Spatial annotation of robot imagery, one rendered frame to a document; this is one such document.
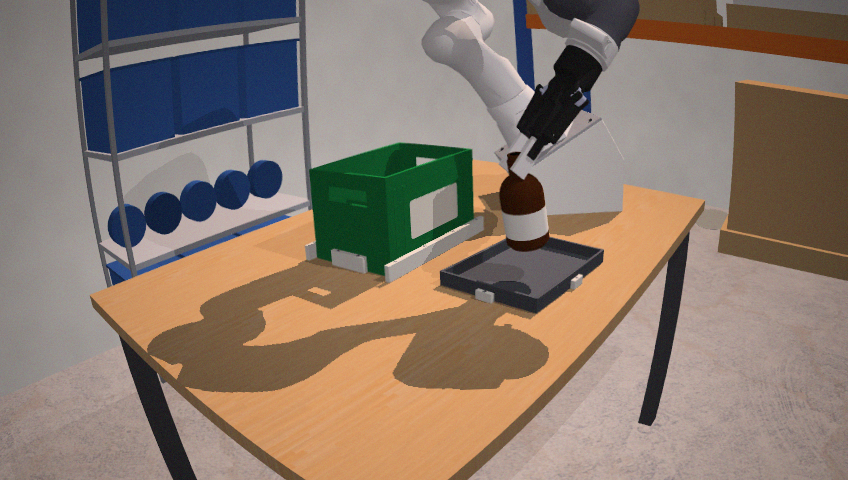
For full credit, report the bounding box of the green plastic crate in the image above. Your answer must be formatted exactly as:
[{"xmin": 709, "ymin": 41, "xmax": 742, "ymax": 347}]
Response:
[{"xmin": 309, "ymin": 143, "xmax": 474, "ymax": 276}]

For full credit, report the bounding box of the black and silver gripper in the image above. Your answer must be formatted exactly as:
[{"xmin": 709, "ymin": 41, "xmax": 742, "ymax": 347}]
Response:
[{"xmin": 498, "ymin": 45, "xmax": 603, "ymax": 180}]

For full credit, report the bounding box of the brown glass bottle with white label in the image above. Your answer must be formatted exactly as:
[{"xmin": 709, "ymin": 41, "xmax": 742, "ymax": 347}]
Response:
[{"xmin": 499, "ymin": 152, "xmax": 550, "ymax": 252}]

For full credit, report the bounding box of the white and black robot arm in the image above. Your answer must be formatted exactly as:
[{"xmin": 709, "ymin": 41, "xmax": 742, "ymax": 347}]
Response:
[{"xmin": 422, "ymin": 0, "xmax": 640, "ymax": 148}]

